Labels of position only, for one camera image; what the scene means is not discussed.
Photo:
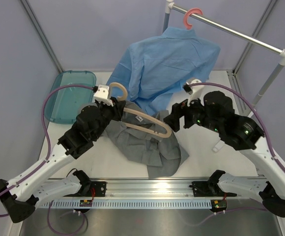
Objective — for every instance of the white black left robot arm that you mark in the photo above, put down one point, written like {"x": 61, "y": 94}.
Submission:
{"x": 23, "y": 194}

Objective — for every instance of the teal plastic bin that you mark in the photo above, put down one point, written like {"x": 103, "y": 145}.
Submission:
{"x": 64, "y": 105}

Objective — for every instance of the white metal clothes rack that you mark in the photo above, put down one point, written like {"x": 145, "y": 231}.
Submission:
{"x": 243, "y": 16}

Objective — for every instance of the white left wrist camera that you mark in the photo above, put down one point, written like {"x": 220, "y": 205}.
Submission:
{"x": 102, "y": 95}

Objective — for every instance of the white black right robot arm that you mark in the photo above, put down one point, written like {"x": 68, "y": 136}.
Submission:
{"x": 215, "y": 112}

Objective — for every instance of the white slotted cable duct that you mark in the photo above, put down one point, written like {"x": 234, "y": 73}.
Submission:
{"x": 129, "y": 204}

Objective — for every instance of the grey shirt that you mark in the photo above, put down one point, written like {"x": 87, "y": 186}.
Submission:
{"x": 162, "y": 157}

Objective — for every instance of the aluminium mounting rail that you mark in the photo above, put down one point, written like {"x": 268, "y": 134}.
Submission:
{"x": 159, "y": 189}

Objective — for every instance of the blue shirt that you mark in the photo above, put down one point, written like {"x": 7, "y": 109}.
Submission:
{"x": 153, "y": 69}

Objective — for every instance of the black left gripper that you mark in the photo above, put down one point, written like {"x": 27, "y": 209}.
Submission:
{"x": 117, "y": 109}

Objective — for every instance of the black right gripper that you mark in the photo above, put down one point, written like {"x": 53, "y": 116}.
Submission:
{"x": 179, "y": 110}

